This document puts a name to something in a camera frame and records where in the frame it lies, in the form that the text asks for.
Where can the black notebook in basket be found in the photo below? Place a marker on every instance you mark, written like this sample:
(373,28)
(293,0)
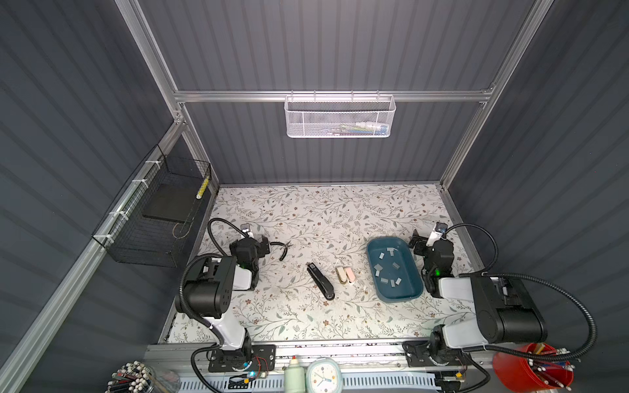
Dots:
(172,203)

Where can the pale green glue bottle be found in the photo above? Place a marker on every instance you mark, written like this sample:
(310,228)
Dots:
(294,377)

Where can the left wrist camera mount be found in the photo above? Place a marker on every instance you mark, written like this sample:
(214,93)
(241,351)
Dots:
(246,228)

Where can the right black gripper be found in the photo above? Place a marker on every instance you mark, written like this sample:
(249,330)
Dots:
(420,243)

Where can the black wire basket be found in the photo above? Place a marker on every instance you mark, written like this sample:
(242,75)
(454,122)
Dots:
(129,238)

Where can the teal plastic tray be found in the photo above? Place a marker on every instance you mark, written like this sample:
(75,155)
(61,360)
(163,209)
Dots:
(394,271)

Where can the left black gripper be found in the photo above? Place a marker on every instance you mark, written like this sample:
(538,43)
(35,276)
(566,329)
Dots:
(264,246)

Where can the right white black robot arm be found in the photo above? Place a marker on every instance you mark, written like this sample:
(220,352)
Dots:
(505,313)

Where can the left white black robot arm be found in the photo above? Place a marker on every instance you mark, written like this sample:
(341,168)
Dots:
(205,294)

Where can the clear cup of pens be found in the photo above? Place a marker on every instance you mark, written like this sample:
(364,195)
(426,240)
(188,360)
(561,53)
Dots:
(138,377)

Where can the red pencil cup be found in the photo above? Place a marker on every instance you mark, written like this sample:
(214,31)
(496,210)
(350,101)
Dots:
(525,375)

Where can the pink small stapler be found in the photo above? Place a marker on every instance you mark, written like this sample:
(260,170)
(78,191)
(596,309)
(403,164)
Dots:
(350,275)

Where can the white wire mesh basket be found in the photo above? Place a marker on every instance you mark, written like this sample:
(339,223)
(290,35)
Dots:
(339,115)

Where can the yellow marker in basket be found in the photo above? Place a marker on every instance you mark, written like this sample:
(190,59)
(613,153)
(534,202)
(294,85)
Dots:
(203,188)

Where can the mint analog clock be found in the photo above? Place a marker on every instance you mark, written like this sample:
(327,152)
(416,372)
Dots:
(324,376)

